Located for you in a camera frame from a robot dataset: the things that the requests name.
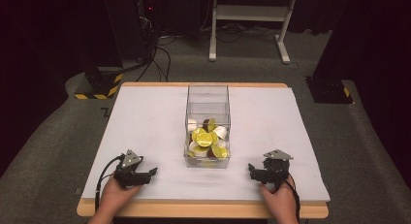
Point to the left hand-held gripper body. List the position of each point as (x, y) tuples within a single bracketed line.
[(129, 172)]

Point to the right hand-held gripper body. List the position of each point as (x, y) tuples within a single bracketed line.
[(276, 170)]

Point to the person's left hand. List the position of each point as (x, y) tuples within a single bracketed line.
[(113, 196)]

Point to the person's right hand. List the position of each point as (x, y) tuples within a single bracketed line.
[(281, 199)]

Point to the white table mat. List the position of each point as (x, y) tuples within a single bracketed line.
[(155, 127)]

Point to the pile of gold-lidded coffee capsules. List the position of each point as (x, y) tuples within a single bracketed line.
[(204, 140)]

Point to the wooden table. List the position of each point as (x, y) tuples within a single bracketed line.
[(200, 211)]

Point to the clear plastic box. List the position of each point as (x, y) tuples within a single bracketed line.
[(208, 101)]

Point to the yellow-black striped stand base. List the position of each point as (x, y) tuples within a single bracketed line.
[(103, 88)]

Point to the black stand base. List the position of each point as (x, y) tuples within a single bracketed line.
[(328, 89)]

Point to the dark equipment rack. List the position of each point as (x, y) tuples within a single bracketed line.
[(147, 23)]

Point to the white metal stand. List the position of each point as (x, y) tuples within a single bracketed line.
[(248, 13)]

